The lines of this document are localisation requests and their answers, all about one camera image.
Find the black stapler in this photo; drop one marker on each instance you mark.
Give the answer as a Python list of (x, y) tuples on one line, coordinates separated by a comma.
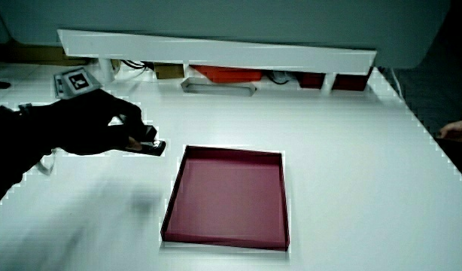
[(152, 145)]

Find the orange box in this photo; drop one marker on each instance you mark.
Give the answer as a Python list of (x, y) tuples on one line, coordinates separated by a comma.
[(231, 73)]

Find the grey flat tray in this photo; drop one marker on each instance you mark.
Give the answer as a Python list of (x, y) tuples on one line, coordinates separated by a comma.
[(216, 88)]

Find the large brown cardboard box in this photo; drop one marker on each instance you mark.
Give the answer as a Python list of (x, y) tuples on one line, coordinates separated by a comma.
[(39, 54)]

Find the white desk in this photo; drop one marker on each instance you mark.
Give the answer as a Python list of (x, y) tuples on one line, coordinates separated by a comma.
[(347, 169)]

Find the small brown cardboard box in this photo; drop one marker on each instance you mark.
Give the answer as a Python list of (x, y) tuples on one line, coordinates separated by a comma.
[(169, 70)]

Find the person's right forearm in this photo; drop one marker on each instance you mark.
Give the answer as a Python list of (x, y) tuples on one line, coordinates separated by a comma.
[(7, 150)]

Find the white desk shelf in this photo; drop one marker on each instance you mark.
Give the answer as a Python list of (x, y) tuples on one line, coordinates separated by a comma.
[(216, 50)]

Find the person's right hand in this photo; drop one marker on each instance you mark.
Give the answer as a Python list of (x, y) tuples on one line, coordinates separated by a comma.
[(84, 124)]

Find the dark red shallow tray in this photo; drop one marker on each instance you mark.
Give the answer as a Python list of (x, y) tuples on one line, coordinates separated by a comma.
[(231, 195)]

